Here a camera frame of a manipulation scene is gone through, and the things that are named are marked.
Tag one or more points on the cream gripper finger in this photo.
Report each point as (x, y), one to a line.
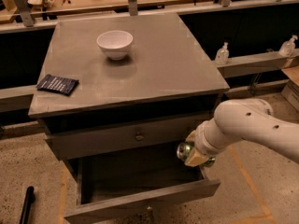
(190, 138)
(195, 158)

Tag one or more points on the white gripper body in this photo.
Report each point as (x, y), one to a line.
(204, 140)

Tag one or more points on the crushed green can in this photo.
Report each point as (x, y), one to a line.
(185, 148)

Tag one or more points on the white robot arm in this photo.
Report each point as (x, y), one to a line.
(236, 120)

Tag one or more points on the grey wooden drawer cabinet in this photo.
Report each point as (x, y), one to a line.
(165, 73)

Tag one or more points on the open grey middle drawer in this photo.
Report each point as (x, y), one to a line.
(123, 183)

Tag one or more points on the grey top drawer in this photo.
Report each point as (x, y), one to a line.
(142, 133)

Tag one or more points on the clear sanitizer pump bottle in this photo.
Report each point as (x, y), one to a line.
(222, 55)

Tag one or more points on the cardboard box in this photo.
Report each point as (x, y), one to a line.
(291, 90)

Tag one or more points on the white ceramic bowl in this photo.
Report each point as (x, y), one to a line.
(115, 44)

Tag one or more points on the dark blue snack packet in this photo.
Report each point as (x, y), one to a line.
(62, 85)

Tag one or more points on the black cylindrical bar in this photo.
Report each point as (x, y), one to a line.
(28, 200)

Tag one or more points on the grey metal railing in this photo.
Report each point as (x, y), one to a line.
(19, 97)

